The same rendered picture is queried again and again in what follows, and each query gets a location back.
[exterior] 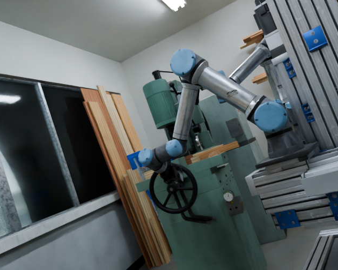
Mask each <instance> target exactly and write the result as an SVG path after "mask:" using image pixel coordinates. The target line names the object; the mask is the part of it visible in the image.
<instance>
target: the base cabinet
mask: <svg viewBox="0 0 338 270"><path fill-rule="evenodd" d="M226 190H231V191H232V192H233V193H234V197H237V196H241V194H240V191H239V188H238V186H237V183H236V180H235V178H234V175H233V174H232V175H231V176H230V177H229V178H228V179H227V181H226V182H225V183H224V184H223V185H222V186H221V187H220V188H219V189H215V190H212V191H209V192H205V193H202V194H199V195H197V198H196V200H195V202H194V204H193V206H192V207H191V209H192V212H193V213H194V214H195V215H203V216H216V217H217V221H211V225H209V224H203V223H197V222H191V221H185V220H184V219H183V218H182V216H181V214H170V213H166V212H164V211H162V210H161V209H160V208H157V211H158V214H159V216H160V219H161V222H162V225H163V227H164V230H165V234H166V236H167V239H168V242H169V244H170V247H171V250H172V253H173V256H174V259H175V262H176V264H177V267H178V270H266V269H267V262H266V259H265V257H264V254H263V252H262V249H261V246H260V243H259V241H258V238H257V236H256V233H255V230H254V228H253V225H252V223H251V220H250V218H249V215H248V212H247V209H246V207H245V209H244V212H243V213H241V214H238V215H234V216H230V215H229V213H228V210H227V208H226V205H225V203H226V201H225V200H224V198H223V193H224V192H225V191H226ZM241 199H242V196H241ZM242 201H243V199H242ZM243 203H244V201H243ZM244 206H245V204H244Z"/></svg>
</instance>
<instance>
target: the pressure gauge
mask: <svg viewBox="0 0 338 270"><path fill-rule="evenodd" d="M228 194H229V196H228ZM223 198H224V200H225V201H230V203H231V204H232V203H233V198H234V193H233V192H232V191H231V190H226V191H225V192H224V193H223Z"/></svg>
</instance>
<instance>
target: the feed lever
mask: <svg viewBox="0 0 338 270"><path fill-rule="evenodd" d="M169 86H170V87H172V88H173V90H174V92H175V93H176V95H178V92H177V91H176V89H175V88H174V83H173V82H170V83H169ZM192 123H193V125H192V129H193V131H194V133H197V132H199V133H201V126H200V124H199V123H197V124H195V122H194V121H193V119H192Z"/></svg>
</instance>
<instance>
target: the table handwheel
mask: <svg viewBox="0 0 338 270"><path fill-rule="evenodd" d="M170 164H176V165H179V166H180V167H181V168H182V171H183V172H184V173H185V174H186V175H187V176H188V177H189V179H190V180H191V183H192V186H193V187H179V186H178V184H176V183H171V182H170V184H169V185H168V186H167V191H168V196H167V198H166V200H165V202H164V204H163V205H162V204H161V203H160V202H159V201H158V199H157V197H156V195H155V192H154V182H155V179H156V177H157V175H158V173H156V172H153V174H152V176H151V178H150V182H149V192H150V196H151V198H152V200H153V202H154V203H155V205H156V206H157V207H158V208H160V209H161V210H162V211H164V212H166V213H170V214H180V213H183V212H185V211H187V210H189V209H190V208H191V207H192V206H193V204H194V202H195V200H196V198H197V192H198V188H197V182H196V179H195V177H194V175H193V174H192V173H191V172H190V170H188V169H187V168H186V167H184V166H182V165H180V164H177V163H170ZM179 182H180V184H181V186H183V185H184V184H185V183H184V181H182V180H180V181H179ZM178 190H192V191H193V194H192V197H191V199H190V201H189V202H188V204H187V205H185V206H184V207H182V208H178V209H171V208H168V207H166V204H167V202H168V200H169V198H170V196H171V195H172V194H175V193H177V192H178Z"/></svg>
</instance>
